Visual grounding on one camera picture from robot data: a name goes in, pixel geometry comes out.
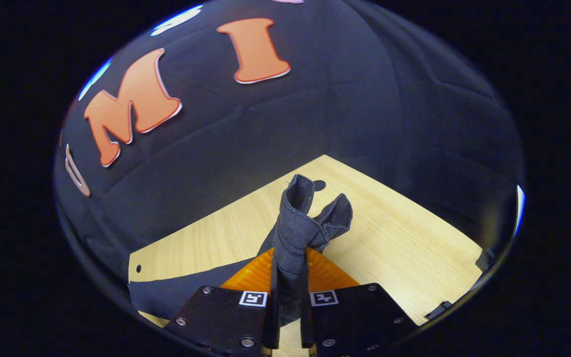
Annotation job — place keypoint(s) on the black jeans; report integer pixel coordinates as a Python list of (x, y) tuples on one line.
[(290, 233)]

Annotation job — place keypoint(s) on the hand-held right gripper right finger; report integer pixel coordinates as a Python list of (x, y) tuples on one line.
[(355, 317)]

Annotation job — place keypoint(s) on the black table clamp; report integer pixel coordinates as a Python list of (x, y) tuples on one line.
[(485, 259), (438, 310)]

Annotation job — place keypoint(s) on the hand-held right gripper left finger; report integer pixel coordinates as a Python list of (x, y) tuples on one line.
[(226, 317)]

